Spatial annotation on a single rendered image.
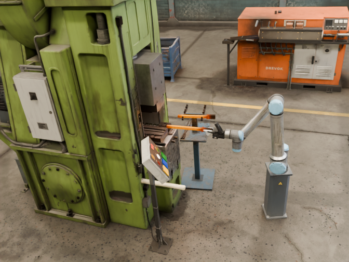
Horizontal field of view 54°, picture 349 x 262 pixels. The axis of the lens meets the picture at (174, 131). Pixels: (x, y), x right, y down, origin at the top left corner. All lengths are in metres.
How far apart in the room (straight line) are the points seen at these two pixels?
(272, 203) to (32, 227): 2.64
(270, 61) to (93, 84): 4.18
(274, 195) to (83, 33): 2.39
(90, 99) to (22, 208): 1.93
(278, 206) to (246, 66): 3.51
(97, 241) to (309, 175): 2.62
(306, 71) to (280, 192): 3.39
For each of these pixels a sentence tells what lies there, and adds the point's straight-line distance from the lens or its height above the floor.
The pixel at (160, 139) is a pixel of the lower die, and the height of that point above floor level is 0.97.
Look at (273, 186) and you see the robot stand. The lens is 3.62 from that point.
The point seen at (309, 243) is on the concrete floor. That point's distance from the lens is 3.77.
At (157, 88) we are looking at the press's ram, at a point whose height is 1.49.
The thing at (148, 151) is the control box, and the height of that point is 1.20.
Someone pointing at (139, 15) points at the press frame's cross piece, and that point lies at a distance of 3.16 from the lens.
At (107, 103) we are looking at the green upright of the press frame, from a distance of 3.10.
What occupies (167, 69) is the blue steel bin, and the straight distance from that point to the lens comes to 7.07.
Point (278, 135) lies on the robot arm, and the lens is 3.13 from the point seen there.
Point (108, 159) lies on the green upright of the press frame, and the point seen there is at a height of 0.84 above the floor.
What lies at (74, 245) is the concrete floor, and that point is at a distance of 3.90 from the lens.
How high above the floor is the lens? 2.77
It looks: 31 degrees down
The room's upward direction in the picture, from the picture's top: 5 degrees counter-clockwise
